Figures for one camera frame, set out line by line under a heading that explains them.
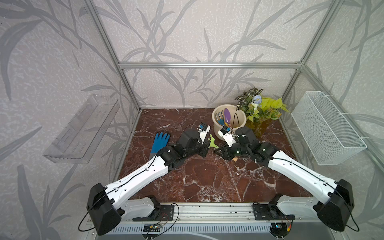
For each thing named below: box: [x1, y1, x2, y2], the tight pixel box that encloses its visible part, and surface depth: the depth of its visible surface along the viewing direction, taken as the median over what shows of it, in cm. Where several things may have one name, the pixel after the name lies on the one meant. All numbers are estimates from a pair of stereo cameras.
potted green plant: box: [234, 87, 291, 137], surface depth 93 cm
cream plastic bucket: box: [212, 104, 247, 139], surface depth 96 cm
